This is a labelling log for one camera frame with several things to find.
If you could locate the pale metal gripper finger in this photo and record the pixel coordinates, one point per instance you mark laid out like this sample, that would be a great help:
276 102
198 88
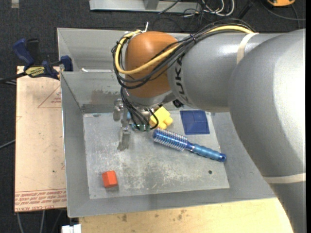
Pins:
124 139
117 111

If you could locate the yellow toy block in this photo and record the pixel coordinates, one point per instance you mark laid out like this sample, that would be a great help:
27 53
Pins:
164 119

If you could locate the orange-red house-shaped block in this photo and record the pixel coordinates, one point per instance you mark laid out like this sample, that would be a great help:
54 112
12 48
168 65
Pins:
109 179

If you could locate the grey metal bin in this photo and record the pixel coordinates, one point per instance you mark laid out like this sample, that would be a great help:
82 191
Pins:
155 169

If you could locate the blue round hairbrush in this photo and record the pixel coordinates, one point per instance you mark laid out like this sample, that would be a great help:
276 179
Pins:
184 144

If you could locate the blue square flat block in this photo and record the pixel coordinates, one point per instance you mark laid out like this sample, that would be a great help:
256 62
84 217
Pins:
195 122

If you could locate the brown cardboard board red print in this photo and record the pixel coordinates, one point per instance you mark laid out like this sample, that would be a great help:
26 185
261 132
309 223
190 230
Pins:
39 139

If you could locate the black cylinder on white bracket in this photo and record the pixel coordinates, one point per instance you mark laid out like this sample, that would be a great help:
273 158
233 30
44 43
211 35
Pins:
177 103

